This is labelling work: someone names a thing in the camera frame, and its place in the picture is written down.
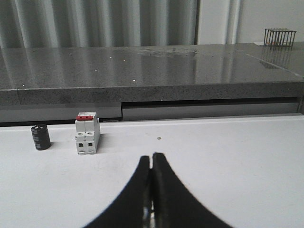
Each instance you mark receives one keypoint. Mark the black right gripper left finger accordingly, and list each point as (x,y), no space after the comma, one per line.
(132,207)

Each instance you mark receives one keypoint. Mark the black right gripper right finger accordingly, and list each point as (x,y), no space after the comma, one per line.
(174,205)

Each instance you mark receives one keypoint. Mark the black cylindrical capacitor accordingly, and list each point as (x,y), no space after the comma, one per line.
(41,137)

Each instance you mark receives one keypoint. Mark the grey stone countertop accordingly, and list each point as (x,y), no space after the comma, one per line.
(52,85)

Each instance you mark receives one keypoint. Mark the grey pleated curtain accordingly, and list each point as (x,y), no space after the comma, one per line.
(97,23)

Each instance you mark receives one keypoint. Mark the white circuit breaker red switch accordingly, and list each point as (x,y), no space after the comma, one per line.
(87,133)

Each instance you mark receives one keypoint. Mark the dark wire rack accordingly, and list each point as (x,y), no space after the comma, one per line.
(279,37)

